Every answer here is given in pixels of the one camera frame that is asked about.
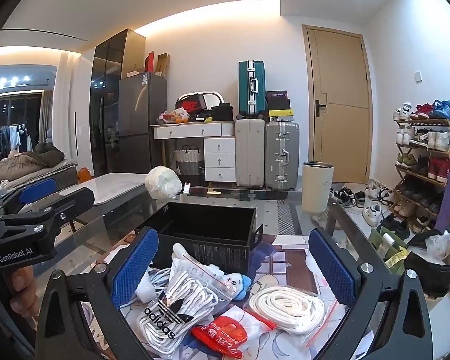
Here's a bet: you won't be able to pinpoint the grey sofa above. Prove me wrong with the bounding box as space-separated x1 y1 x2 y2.
0 157 79 196

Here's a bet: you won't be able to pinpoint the person's left hand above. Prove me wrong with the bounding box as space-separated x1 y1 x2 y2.
7 266 41 321

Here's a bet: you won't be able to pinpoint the silver suitcase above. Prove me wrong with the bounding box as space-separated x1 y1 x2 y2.
265 121 301 191

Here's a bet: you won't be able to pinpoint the red black shoebox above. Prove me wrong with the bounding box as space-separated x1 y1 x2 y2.
175 93 207 115

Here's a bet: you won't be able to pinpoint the white trash can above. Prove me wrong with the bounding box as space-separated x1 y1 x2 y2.
302 161 335 214

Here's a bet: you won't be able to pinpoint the black trash bag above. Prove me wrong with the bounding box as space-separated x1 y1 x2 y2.
403 229 450 297

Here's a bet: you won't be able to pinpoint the beige suitcase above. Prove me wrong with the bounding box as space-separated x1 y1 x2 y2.
235 119 267 189

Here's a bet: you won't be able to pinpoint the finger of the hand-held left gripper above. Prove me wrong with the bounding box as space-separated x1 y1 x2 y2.
0 177 58 214
0 187 95 231

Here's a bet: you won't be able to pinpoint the crumpled white plastic bag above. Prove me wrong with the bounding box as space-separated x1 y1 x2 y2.
425 230 450 261

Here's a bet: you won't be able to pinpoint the grey refrigerator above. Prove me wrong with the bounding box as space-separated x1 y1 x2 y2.
118 71 168 179

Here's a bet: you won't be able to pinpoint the beige door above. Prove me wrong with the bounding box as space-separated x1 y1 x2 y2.
302 24 373 184

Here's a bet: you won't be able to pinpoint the green paper bag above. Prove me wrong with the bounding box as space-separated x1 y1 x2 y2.
367 225 409 274

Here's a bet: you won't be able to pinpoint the logo bag of white laces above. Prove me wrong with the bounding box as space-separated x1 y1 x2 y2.
135 259 233 355

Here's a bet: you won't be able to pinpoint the woven basket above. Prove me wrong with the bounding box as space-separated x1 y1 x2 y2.
174 144 203 177

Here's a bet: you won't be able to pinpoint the dark glass cabinet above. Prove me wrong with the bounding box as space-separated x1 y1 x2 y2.
89 28 147 177

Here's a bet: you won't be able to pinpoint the teal suitcase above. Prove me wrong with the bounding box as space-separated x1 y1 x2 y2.
238 60 266 121

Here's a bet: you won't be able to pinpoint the small black box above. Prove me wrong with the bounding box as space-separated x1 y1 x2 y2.
266 91 291 110

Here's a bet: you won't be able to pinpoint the bag of fruit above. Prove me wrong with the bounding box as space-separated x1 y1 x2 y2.
157 108 192 125

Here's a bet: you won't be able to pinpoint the white plastic bag bundle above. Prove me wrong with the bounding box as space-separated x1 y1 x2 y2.
144 166 183 200

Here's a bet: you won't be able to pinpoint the yellow black box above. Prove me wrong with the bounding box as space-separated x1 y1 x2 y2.
268 109 295 122

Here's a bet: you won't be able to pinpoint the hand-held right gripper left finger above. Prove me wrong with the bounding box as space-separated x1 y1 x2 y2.
34 228 160 360

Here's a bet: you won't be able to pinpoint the printed cartoon cloth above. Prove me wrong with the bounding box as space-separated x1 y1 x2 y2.
79 232 361 360

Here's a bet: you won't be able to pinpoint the white framed mirror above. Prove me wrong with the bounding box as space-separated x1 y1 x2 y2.
200 92 222 109

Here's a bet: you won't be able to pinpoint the hanging clothes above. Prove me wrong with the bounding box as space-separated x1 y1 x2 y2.
0 122 34 154

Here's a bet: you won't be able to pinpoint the brown jacket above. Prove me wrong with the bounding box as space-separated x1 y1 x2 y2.
0 142 66 181

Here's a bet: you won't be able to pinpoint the pile of sneakers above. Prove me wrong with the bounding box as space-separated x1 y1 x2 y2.
328 180 409 233

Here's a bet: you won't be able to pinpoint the striped rug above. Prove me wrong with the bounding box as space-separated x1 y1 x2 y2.
275 199 304 237

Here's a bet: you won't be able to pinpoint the clear bag with white cable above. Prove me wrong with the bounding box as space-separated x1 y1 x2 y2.
135 268 173 304

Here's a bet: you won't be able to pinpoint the shoe rack with shoes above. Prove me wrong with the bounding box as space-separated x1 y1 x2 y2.
393 99 450 233

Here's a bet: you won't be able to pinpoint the white desk with drawers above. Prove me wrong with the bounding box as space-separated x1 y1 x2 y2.
152 121 237 186

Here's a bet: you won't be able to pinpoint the clear bag with red packet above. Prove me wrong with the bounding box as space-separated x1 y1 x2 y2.
190 305 276 359

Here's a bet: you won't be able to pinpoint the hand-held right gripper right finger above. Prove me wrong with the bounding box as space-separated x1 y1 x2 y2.
307 227 434 360

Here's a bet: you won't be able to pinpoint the brown flat cardboard box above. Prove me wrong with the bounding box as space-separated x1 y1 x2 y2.
157 52 171 76

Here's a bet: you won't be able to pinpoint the clear bag of white rope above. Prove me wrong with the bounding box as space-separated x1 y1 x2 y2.
247 285 340 347

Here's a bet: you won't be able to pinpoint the wooden shoe rack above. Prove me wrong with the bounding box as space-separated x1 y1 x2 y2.
392 118 450 233

